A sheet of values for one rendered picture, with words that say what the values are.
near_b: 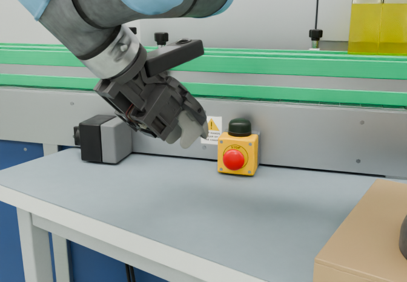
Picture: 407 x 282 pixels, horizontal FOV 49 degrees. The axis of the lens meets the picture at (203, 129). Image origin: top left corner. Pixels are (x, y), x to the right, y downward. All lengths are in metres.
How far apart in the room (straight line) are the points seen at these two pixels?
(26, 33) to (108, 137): 4.28
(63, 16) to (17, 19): 4.67
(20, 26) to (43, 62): 4.13
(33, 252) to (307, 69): 0.64
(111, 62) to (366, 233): 0.38
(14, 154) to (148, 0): 0.77
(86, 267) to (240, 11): 0.75
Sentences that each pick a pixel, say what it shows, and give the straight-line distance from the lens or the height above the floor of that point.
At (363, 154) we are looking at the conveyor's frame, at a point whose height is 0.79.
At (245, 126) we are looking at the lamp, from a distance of 0.83.
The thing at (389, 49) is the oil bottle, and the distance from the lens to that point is 0.97.
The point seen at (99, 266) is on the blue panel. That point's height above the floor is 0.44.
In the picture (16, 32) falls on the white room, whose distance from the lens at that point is 5.22.
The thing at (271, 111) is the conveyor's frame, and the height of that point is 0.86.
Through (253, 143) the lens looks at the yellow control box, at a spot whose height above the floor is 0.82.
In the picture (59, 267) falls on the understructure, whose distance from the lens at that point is 1.22.
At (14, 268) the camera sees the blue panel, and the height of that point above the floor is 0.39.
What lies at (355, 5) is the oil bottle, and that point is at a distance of 0.97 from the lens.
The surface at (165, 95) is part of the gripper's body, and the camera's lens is 0.62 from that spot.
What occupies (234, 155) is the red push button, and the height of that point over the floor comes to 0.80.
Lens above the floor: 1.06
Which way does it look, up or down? 15 degrees down
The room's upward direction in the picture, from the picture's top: straight up
